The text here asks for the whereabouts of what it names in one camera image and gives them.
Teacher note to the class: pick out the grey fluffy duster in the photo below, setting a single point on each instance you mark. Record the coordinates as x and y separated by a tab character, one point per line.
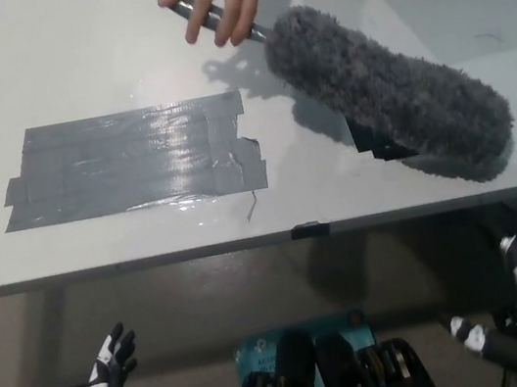
397	101

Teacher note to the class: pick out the black marked tape spot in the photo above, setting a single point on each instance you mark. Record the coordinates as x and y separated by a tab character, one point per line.
376	141

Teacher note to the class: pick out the grey duct tape patch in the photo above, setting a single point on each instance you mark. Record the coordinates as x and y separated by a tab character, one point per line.
134	164

